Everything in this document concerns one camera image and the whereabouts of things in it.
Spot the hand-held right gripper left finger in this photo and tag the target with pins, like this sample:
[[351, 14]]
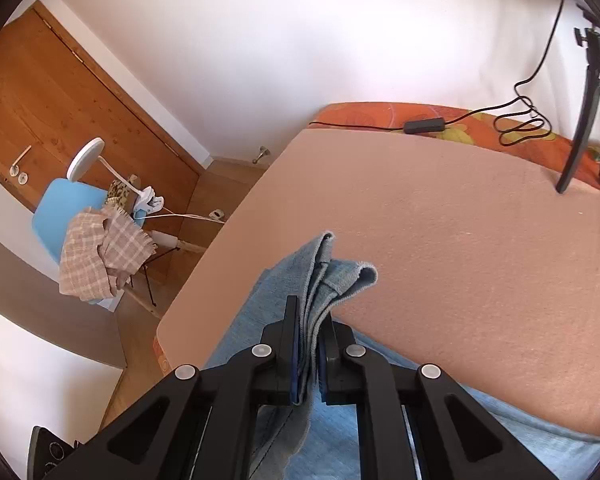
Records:
[[287, 360]]

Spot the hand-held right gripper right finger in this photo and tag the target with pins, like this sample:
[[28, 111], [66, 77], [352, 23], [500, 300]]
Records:
[[325, 370]]

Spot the light blue denim pants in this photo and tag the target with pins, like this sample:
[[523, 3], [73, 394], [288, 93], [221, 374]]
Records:
[[340, 280]]

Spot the peach blanket covered bed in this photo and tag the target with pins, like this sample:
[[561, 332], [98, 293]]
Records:
[[430, 235]]

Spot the metal door stop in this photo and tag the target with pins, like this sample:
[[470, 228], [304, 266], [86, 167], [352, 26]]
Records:
[[261, 155]]

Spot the beige checked cloth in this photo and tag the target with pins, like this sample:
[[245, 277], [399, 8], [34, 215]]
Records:
[[87, 255]]

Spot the leopard print cloth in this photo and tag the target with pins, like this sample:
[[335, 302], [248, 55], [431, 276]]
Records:
[[120, 192]]

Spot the orange floral tablecloth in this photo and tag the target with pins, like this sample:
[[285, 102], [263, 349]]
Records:
[[360, 115]]

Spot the black device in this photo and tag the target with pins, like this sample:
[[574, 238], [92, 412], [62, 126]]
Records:
[[47, 452]]

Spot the blue chair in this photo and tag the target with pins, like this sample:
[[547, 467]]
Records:
[[60, 210]]

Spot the white clip lamp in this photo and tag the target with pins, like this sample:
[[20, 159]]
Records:
[[85, 157]]

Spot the black tripod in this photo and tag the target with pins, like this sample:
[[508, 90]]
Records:
[[580, 130]]

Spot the wooden door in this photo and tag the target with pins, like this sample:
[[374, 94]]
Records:
[[55, 90]]

